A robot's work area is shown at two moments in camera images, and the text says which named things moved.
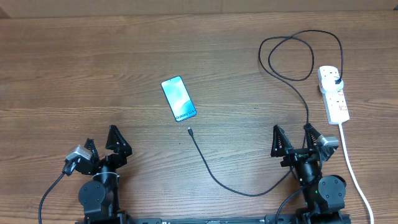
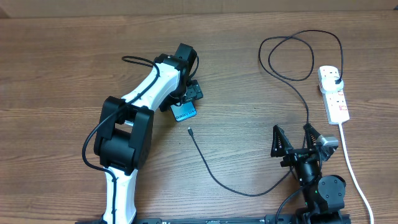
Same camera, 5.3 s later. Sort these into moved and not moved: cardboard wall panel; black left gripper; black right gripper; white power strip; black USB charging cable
Moved: black left gripper; black USB charging cable
Not moved: white power strip; cardboard wall panel; black right gripper
